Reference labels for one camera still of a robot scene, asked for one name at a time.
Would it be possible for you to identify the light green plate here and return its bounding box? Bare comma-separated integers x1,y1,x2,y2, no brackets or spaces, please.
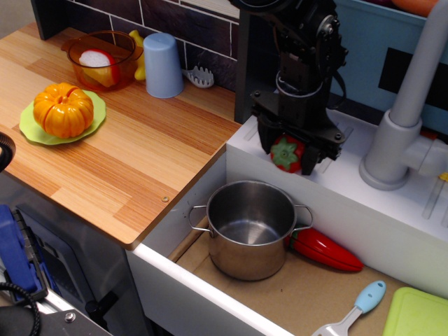
19,90,106,146

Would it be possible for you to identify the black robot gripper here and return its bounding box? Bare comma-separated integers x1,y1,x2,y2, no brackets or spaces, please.
251,90,346,175

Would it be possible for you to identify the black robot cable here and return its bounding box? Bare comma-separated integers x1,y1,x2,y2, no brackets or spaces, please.
327,71,348,110

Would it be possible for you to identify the red toy strawberry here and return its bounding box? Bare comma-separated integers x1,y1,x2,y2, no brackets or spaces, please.
270,134,305,173

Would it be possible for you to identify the orange toy pumpkin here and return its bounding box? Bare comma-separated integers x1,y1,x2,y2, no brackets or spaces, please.
33,83,95,139

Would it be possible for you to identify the black braided cable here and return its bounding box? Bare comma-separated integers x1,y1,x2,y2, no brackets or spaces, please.
0,280,44,336

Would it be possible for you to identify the blue clamp tool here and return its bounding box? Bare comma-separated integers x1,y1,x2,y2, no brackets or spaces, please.
1,204,48,300

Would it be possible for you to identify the blue handled white spatula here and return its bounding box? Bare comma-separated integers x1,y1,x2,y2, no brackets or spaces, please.
313,280,386,335

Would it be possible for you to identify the orange transparent bowl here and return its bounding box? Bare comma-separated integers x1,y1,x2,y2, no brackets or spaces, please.
62,30,143,92

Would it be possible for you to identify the red white toy radish slice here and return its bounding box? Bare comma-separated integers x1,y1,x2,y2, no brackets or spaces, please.
79,49,120,84

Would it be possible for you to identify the light blue plastic cup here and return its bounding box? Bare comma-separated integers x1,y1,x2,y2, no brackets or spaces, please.
143,33,183,99

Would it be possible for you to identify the stainless steel pot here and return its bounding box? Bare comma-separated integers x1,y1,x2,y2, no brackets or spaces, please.
189,181,314,281

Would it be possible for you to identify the grey toy faucet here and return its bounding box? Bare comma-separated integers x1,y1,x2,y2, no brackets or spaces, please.
359,1,447,190

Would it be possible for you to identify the yellow toy utensil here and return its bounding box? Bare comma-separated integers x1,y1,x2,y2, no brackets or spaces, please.
128,29,147,82

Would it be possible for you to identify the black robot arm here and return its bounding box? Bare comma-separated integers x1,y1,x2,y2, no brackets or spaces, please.
231,1,348,176

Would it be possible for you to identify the yellow toy cheese wedge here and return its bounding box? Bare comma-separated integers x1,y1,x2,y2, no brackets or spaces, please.
84,67,117,88

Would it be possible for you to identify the red toy chili pepper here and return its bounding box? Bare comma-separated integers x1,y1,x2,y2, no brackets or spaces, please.
284,228,364,272

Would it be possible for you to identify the white toy sink unit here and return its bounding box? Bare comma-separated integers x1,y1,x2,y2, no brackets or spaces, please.
127,111,447,335

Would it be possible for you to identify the lime green cutting board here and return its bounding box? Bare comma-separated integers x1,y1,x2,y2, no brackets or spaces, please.
382,287,447,336

